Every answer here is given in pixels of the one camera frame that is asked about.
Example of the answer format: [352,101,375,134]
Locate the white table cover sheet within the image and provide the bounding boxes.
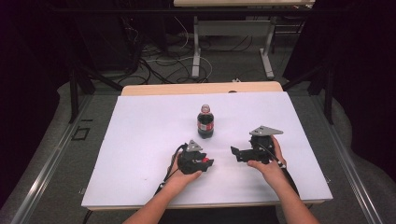
[81,91,333,208]

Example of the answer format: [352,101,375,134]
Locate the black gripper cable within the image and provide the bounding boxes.
[154,143,189,196]
[257,141,301,198]

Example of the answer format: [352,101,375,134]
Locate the cola bottle with red label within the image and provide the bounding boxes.
[196,104,216,140]

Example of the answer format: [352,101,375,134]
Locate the dark curtain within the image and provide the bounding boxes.
[0,0,78,209]
[283,0,396,183]

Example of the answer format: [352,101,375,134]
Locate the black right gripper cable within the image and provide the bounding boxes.
[257,141,301,198]

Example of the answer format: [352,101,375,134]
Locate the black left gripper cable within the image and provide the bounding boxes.
[154,143,189,196]

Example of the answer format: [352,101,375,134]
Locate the black metal stand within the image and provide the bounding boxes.
[281,61,336,126]
[68,61,124,124]

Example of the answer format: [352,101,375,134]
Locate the person's right hand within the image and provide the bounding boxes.
[247,134,288,185]

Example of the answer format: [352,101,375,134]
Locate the person's left hand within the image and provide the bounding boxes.
[167,154,204,190]

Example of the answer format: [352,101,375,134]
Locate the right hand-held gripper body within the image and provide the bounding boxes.
[247,125,284,165]

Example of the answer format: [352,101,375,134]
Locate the aluminium floor rail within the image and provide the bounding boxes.
[310,92,385,224]
[10,94,94,224]

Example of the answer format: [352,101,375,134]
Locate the tangle of black floor cables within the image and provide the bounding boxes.
[120,17,260,85]

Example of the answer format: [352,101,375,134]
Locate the light wooden table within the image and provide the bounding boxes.
[81,81,333,212]

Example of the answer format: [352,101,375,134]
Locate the white desk with metal legs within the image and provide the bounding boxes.
[173,0,316,80]

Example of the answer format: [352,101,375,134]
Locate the white floor cable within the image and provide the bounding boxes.
[145,16,214,82]

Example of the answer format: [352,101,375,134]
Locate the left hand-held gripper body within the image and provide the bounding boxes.
[177,139,209,175]

